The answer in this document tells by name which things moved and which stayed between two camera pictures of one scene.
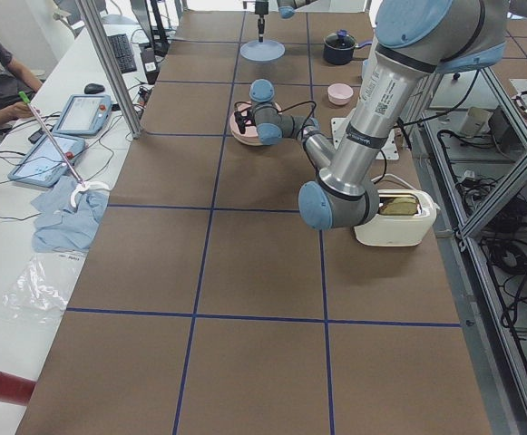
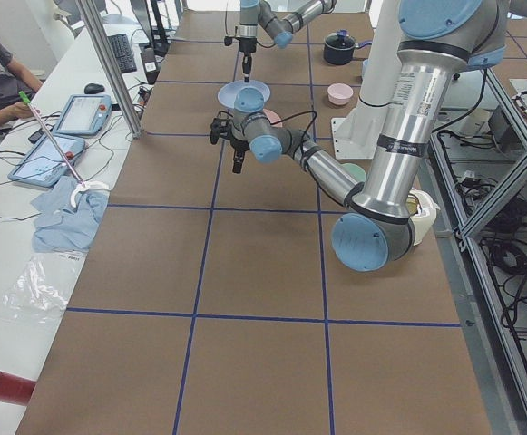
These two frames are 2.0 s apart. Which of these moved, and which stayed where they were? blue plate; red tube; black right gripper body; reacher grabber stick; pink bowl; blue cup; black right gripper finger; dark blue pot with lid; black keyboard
Moved: black right gripper body; black right gripper finger; blue plate
Stayed: pink bowl; dark blue pot with lid; reacher grabber stick; black keyboard; red tube; blue cup
